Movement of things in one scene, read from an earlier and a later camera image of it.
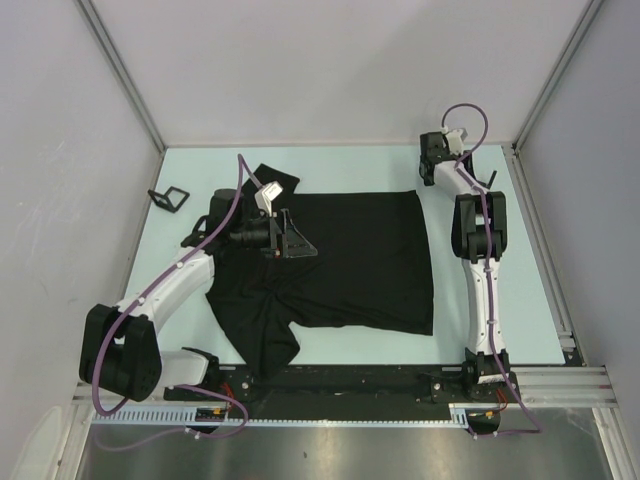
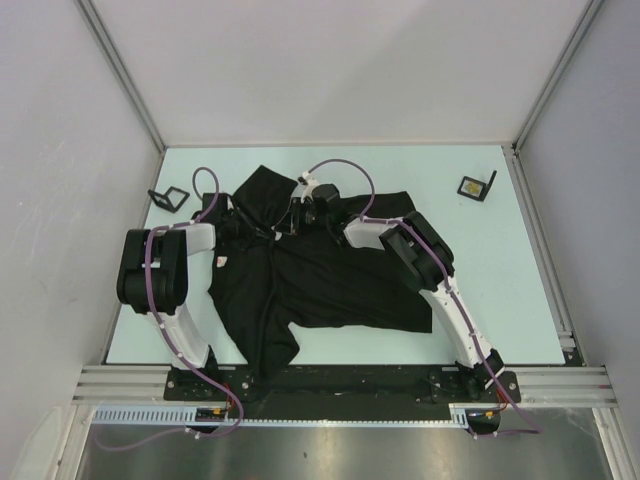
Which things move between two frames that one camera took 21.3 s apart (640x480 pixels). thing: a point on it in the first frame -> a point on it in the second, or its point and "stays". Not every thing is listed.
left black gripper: (284, 242) -> (247, 224)
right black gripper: (449, 153) -> (297, 223)
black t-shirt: (370, 272) stays
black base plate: (332, 389) stays
